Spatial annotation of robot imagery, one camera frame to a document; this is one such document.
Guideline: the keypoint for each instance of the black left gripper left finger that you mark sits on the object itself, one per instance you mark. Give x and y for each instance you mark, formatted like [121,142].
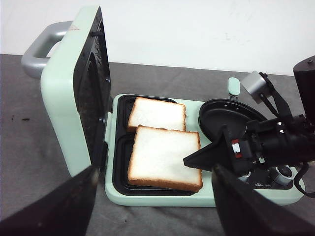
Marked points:
[66,211]

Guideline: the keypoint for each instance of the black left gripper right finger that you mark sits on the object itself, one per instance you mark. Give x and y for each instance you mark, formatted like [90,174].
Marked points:
[245,212]

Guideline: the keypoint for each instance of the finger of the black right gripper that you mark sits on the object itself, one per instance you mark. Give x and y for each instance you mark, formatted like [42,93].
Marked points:
[219,151]

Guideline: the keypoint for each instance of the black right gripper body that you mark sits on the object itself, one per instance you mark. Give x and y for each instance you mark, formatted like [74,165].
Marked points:
[272,143]

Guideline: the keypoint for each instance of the white bread slice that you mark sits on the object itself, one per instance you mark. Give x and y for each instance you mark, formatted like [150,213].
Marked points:
[157,114]
[157,159]

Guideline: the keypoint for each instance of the breakfast maker hinged lid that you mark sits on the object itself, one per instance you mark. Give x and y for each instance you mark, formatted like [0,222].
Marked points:
[70,59]

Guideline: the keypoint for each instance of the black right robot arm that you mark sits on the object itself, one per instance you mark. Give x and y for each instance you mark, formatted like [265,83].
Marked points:
[304,73]

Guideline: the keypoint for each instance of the mint green breakfast maker base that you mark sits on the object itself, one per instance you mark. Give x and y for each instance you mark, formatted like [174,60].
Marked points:
[120,144]

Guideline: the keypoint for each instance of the left silver control knob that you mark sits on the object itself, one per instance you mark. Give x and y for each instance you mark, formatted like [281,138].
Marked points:
[245,178]

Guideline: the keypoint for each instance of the silver control knob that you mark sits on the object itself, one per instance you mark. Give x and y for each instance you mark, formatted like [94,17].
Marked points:
[245,178]
[281,175]

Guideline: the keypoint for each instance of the right silver control knob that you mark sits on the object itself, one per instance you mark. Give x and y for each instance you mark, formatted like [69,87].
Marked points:
[281,175]

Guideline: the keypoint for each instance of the small black frying pan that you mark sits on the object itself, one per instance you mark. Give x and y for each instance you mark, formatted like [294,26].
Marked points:
[216,113]

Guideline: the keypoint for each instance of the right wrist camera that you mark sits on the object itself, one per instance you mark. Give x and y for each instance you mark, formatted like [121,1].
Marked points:
[255,85]

